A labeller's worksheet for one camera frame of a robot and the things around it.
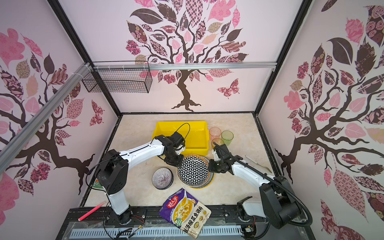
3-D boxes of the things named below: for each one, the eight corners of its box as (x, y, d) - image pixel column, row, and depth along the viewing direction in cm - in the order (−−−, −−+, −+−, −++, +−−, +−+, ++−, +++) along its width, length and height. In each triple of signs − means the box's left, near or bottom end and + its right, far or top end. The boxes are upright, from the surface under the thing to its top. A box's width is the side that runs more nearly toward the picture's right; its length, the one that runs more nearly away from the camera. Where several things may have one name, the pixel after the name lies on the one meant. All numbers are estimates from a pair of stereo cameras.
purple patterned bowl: (153, 191, 83) (149, 187, 77) (156, 172, 90) (153, 167, 84) (173, 191, 82) (171, 187, 77) (175, 172, 90) (173, 167, 84)
